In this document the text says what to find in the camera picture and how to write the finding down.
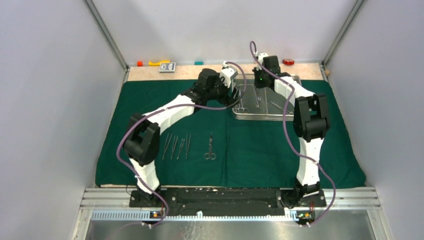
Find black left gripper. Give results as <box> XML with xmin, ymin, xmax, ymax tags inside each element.
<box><xmin>206</xmin><ymin>73</ymin><xmax>240</xmax><ymax>109</ymax></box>

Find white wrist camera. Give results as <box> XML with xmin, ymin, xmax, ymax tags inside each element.
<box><xmin>255</xmin><ymin>52</ymin><xmax>269</xmax><ymax>71</ymax></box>
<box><xmin>219</xmin><ymin>61</ymin><xmax>238</xmax><ymax>89</ymax></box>

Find surgical forceps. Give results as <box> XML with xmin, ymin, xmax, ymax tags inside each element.
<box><xmin>234</xmin><ymin>94</ymin><xmax>249</xmax><ymax>114</ymax></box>

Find dark green surgical drape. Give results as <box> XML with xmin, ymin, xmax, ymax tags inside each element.
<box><xmin>95</xmin><ymin>80</ymin><xmax>366</xmax><ymax>189</ymax></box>

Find playing card box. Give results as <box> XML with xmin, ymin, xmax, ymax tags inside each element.
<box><xmin>159</xmin><ymin>62</ymin><xmax>176</xmax><ymax>73</ymax></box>

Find surgical scissors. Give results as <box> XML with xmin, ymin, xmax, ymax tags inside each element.
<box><xmin>203</xmin><ymin>132</ymin><xmax>217</xmax><ymax>160</ymax></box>

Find purple cable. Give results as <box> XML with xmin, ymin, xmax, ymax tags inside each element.
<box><xmin>249</xmin><ymin>41</ymin><xmax>337</xmax><ymax>228</ymax></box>
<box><xmin>115</xmin><ymin>61</ymin><xmax>248</xmax><ymax>229</ymax></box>

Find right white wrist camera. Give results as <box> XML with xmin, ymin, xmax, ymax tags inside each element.
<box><xmin>255</xmin><ymin>52</ymin><xmax>269</xmax><ymax>71</ymax></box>

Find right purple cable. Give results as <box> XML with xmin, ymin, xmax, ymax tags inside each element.
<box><xmin>249</xmin><ymin>41</ymin><xmax>337</xmax><ymax>228</ymax></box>

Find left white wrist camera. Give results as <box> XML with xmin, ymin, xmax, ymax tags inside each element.
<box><xmin>219</xmin><ymin>61</ymin><xmax>238</xmax><ymax>89</ymax></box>

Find red toy block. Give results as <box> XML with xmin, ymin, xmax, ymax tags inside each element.
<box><xmin>282</xmin><ymin>58</ymin><xmax>295</xmax><ymax>66</ymax></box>

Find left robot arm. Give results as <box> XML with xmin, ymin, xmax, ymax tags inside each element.
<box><xmin>123</xmin><ymin>66</ymin><xmax>238</xmax><ymax>207</ymax></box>

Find steel tweezers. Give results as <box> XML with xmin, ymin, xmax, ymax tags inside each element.
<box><xmin>161</xmin><ymin>133</ymin><xmax>173</xmax><ymax>160</ymax></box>
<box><xmin>170</xmin><ymin>135</ymin><xmax>179</xmax><ymax>160</ymax></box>
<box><xmin>176</xmin><ymin>138</ymin><xmax>185</xmax><ymax>160</ymax></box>
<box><xmin>185</xmin><ymin>133</ymin><xmax>191</xmax><ymax>159</ymax></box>

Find yellow toy piece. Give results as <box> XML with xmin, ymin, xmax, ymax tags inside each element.
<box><xmin>148</xmin><ymin>60</ymin><xmax>170</xmax><ymax>67</ymax></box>

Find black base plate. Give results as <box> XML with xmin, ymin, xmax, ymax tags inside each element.
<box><xmin>129</xmin><ymin>187</ymin><xmax>327</xmax><ymax>218</ymax></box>

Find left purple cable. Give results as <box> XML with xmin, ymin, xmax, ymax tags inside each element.
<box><xmin>115</xmin><ymin>61</ymin><xmax>248</xmax><ymax>229</ymax></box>

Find metal mesh instrument tray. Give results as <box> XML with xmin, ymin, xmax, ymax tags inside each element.
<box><xmin>232</xmin><ymin>74</ymin><xmax>286</xmax><ymax>121</ymax></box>

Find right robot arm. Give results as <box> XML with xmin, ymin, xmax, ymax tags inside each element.
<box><xmin>253</xmin><ymin>53</ymin><xmax>331</xmax><ymax>206</ymax></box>

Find aluminium frame rail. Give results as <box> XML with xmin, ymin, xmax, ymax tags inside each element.
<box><xmin>80</xmin><ymin>187</ymin><xmax>381</xmax><ymax>210</ymax></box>

